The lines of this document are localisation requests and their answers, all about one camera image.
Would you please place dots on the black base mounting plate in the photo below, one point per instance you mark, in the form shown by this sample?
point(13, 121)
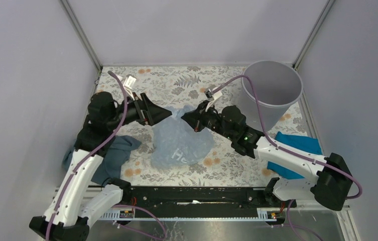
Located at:
point(154, 199)

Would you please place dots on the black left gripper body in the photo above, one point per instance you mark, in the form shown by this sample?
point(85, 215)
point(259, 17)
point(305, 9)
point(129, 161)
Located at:
point(135, 111)

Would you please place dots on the grey plastic trash bin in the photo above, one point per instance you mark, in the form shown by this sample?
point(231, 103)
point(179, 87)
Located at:
point(276, 87)

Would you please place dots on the slotted cable duct rail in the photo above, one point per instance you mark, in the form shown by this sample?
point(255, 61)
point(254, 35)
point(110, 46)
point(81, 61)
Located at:
point(194, 214)

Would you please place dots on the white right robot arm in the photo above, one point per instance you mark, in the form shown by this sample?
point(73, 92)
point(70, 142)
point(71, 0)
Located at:
point(327, 179)

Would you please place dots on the light blue plastic trash bag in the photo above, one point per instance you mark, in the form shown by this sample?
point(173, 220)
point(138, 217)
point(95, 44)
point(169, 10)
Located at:
point(176, 144)

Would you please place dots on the bright blue cloth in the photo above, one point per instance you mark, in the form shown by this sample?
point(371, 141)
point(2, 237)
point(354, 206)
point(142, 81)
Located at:
point(303, 143)

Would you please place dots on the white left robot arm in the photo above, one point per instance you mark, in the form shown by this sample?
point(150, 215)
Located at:
point(67, 218)

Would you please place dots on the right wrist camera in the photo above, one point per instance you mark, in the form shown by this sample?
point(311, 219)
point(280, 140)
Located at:
point(213, 95)

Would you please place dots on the grey-blue cloth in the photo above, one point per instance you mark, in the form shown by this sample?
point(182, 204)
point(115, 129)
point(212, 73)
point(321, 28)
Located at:
point(118, 153)

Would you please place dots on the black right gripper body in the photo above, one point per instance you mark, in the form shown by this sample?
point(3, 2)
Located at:
point(209, 119)

